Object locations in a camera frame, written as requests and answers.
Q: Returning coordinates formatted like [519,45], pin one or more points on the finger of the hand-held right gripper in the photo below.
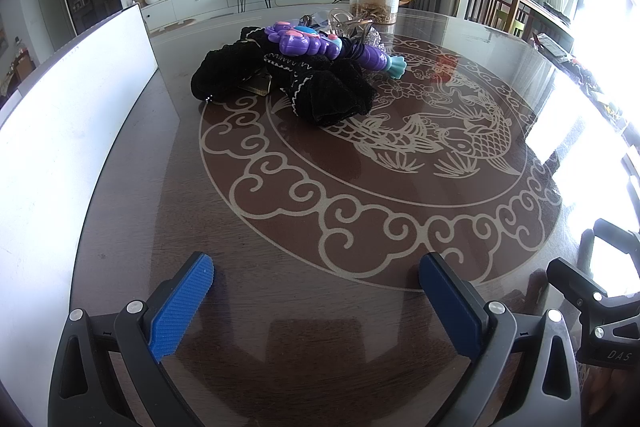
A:
[617,234]
[575,282]

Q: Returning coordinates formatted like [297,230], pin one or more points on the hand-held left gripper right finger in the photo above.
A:
[450,307]

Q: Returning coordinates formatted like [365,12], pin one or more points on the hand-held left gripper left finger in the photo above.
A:
[180,307]

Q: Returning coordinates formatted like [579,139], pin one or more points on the black knitted cloth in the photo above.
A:
[325,97]

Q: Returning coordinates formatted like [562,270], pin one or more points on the silver sequin pouch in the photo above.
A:
[371,38]

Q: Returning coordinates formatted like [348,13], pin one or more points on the purple toy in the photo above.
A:
[295,42]

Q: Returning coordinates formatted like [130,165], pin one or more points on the clear safety glasses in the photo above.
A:
[345,19]

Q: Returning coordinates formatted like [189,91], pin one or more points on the white board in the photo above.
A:
[60,132]

